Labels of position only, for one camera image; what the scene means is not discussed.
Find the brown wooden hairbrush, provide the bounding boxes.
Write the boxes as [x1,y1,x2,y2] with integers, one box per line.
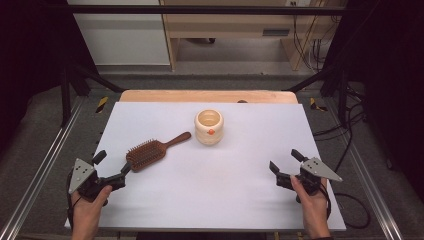
[125,131,193,173]

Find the black curtain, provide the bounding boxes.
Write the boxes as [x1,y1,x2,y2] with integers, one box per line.
[321,0,424,193]
[0,0,101,158]

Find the black horizontal frame bar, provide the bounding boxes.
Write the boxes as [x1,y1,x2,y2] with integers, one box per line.
[46,3,424,16]

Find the cream ceramic cup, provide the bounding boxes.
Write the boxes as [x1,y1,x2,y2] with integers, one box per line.
[194,108,225,146]

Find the person's left hand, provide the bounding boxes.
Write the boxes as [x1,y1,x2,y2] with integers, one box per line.
[70,184,114,232]

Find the black frame strut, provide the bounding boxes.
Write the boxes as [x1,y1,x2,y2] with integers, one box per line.
[283,64,351,128]
[59,63,125,128]

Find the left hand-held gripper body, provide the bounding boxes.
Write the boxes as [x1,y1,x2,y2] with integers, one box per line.
[68,157,127,204]

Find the bundle of hanging cables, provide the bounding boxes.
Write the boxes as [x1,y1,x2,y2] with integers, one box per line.
[289,0,344,73]

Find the right hand-held gripper cable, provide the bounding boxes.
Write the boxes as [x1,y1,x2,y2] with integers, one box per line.
[319,184,372,231]

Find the aluminium floor rail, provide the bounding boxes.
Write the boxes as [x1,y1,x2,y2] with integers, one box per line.
[324,98,405,240]
[0,95,86,240]

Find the white cabinet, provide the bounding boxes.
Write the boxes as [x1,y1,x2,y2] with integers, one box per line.
[67,0,171,67]

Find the person's right hand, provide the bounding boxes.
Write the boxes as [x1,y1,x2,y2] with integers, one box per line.
[289,175,332,236]

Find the black floor cables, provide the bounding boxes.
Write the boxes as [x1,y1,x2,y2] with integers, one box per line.
[312,84,368,174]

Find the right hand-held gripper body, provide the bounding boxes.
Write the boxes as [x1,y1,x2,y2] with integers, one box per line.
[275,156,344,204]

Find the white table cover sheet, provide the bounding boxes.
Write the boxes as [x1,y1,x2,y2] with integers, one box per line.
[64,101,348,233]

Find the light wooden desk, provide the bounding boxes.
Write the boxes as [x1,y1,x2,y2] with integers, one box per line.
[159,0,348,72]

